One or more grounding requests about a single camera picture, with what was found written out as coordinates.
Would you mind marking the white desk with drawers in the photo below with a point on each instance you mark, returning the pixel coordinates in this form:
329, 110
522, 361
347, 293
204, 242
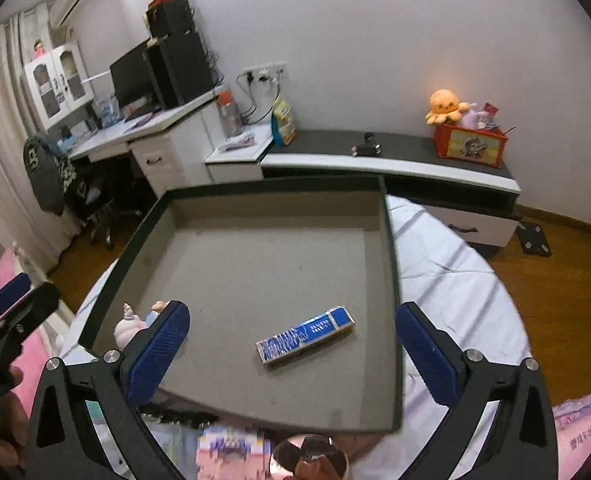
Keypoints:
170, 147

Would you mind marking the person right hand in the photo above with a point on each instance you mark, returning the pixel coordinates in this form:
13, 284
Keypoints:
319, 468

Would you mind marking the striped white tablecloth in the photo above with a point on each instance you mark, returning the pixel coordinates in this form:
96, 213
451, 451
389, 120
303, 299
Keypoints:
453, 285

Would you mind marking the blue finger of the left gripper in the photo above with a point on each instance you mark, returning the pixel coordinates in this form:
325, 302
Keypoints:
20, 321
13, 291

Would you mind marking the pink black storage box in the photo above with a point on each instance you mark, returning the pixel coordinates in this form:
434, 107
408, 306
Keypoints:
251, 260

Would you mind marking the beige curtain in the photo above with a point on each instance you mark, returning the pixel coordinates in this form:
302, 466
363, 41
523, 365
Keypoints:
43, 237

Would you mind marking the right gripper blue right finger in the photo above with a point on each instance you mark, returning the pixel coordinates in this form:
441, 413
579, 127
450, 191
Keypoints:
521, 443

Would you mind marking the pink doll on cabinet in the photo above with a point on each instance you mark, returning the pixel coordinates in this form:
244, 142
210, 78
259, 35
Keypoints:
38, 49

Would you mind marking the white wall cabinet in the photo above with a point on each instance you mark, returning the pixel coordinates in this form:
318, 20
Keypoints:
57, 81

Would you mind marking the person left hand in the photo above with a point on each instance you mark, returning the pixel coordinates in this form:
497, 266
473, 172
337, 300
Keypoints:
13, 427

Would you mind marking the wall power outlet strip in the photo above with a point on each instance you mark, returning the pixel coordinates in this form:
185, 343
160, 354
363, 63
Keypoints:
265, 72

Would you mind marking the pink flower block model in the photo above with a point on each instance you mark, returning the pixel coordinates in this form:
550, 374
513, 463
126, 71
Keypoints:
225, 452

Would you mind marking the black bathroom scale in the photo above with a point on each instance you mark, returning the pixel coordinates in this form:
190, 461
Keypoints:
532, 239

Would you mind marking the black computer tower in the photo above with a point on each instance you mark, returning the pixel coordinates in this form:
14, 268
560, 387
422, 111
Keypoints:
178, 69

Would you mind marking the pink baby figurine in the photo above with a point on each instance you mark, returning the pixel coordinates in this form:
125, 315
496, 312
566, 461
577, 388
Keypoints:
130, 323

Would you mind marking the yellow snack bag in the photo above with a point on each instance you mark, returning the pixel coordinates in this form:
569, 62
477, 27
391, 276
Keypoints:
284, 128

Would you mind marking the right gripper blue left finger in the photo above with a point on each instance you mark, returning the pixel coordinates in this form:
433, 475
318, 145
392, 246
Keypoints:
63, 443

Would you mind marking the black flower hair clip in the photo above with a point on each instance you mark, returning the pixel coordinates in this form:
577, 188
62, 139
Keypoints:
192, 420

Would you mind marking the black computer monitor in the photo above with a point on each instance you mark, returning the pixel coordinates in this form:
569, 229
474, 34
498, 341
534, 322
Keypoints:
132, 83

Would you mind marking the dark hanging jacket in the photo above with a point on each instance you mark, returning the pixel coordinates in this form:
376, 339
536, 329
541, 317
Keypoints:
53, 178

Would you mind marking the black speaker box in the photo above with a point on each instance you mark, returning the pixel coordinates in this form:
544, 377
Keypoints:
170, 17

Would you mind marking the orange octopus plush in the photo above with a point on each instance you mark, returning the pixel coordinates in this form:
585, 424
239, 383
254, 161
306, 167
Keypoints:
445, 106

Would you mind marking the blue rectangular pack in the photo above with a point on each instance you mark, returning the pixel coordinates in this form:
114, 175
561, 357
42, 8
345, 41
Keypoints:
308, 334

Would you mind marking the orange capped bottle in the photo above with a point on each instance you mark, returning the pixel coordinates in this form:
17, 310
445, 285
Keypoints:
230, 114

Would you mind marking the black white tv stand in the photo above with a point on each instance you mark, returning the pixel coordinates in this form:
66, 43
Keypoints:
475, 201

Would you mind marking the black office chair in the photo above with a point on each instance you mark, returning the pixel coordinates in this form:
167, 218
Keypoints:
91, 196

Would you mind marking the red toy box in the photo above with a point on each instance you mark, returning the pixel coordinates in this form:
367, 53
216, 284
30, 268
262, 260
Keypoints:
483, 147

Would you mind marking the rose gold round tin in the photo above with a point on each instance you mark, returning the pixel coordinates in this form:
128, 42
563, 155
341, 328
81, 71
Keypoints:
287, 453

